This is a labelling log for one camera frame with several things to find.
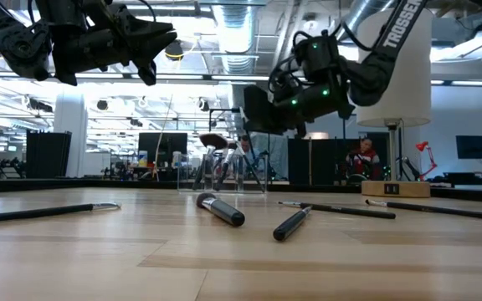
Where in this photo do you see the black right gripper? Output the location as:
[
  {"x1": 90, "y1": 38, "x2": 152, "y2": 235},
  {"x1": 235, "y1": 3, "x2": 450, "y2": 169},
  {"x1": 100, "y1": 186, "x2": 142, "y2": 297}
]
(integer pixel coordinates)
[{"x1": 243, "y1": 79, "x2": 356, "y2": 139}]

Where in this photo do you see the clear acrylic brush holder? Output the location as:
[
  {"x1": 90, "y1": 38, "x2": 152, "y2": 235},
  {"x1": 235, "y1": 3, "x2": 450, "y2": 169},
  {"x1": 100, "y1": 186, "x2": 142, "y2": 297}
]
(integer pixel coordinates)
[{"x1": 208, "y1": 107, "x2": 272, "y2": 185}]

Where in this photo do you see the black office desk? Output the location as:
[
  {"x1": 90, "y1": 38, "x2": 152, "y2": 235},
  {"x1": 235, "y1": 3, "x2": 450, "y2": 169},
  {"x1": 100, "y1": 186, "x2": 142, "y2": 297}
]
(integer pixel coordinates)
[{"x1": 442, "y1": 171, "x2": 482, "y2": 190}]

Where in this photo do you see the black ceiling device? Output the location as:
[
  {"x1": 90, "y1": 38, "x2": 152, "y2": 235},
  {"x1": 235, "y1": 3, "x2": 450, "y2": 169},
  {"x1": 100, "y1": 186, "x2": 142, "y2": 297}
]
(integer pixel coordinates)
[{"x1": 165, "y1": 39, "x2": 184, "y2": 60}]

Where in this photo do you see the silver ceiling duct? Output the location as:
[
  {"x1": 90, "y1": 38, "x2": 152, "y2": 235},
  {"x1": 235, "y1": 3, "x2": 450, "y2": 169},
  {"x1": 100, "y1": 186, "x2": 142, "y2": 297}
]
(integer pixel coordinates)
[
  {"x1": 336, "y1": 0, "x2": 392, "y2": 41},
  {"x1": 211, "y1": 0, "x2": 259, "y2": 75}
]

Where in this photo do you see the white building column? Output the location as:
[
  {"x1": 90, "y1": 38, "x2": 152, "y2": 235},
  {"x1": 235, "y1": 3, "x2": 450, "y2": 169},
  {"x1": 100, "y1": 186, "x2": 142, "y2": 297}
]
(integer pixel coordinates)
[{"x1": 53, "y1": 94, "x2": 88, "y2": 179}]

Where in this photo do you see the black tripod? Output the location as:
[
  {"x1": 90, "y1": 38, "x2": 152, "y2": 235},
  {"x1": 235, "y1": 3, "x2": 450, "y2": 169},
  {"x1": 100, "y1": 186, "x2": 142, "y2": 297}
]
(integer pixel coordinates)
[{"x1": 397, "y1": 154, "x2": 421, "y2": 181}]

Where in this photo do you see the person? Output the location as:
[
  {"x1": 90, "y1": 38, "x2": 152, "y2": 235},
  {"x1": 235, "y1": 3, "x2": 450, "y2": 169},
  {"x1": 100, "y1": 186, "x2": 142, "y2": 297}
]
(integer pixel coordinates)
[
  {"x1": 344, "y1": 136, "x2": 382, "y2": 184},
  {"x1": 238, "y1": 134, "x2": 267, "y2": 176}
]

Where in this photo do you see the black cabinet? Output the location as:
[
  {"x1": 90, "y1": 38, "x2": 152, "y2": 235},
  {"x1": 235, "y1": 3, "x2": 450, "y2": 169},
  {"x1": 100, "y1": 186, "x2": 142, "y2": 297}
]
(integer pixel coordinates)
[{"x1": 25, "y1": 130, "x2": 73, "y2": 180}]

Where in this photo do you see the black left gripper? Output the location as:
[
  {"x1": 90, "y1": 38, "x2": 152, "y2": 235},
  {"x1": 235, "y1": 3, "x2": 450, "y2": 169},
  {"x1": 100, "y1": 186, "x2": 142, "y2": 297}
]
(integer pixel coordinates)
[{"x1": 50, "y1": 0, "x2": 178, "y2": 87}]

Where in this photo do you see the dark wall monitor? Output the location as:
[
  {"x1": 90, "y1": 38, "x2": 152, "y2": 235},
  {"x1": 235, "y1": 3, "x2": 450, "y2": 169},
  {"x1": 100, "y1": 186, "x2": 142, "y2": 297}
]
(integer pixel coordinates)
[{"x1": 455, "y1": 135, "x2": 482, "y2": 161}]

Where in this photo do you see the thick round powder brush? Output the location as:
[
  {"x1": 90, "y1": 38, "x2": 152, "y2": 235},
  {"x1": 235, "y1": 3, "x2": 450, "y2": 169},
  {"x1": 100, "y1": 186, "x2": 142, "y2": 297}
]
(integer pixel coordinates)
[{"x1": 195, "y1": 191, "x2": 246, "y2": 228}]

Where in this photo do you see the black partition panel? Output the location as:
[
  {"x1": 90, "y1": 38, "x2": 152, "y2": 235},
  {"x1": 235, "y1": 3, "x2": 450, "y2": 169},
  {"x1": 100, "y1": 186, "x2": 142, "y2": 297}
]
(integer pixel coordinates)
[{"x1": 287, "y1": 137, "x2": 351, "y2": 186}]

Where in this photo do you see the black aluminium table frame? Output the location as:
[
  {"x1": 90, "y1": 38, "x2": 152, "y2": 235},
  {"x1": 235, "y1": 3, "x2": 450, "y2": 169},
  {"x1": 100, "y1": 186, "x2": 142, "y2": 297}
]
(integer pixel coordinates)
[{"x1": 0, "y1": 177, "x2": 482, "y2": 206}]

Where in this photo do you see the white shade wooden base lamp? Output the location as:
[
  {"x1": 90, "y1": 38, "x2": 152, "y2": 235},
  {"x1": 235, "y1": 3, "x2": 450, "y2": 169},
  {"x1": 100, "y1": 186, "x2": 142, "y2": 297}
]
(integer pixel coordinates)
[{"x1": 356, "y1": 8, "x2": 433, "y2": 199}]

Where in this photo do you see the long silver-ferrule makeup brush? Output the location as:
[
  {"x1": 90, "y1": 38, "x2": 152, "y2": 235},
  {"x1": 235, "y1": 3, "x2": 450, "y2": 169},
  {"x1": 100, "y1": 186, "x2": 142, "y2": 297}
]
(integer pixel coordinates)
[{"x1": 0, "y1": 202, "x2": 122, "y2": 227}]

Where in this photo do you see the red desk lamp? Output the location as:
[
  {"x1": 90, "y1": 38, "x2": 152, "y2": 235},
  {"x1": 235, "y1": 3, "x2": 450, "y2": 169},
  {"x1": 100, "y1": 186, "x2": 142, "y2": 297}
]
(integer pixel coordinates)
[{"x1": 415, "y1": 140, "x2": 438, "y2": 181}]

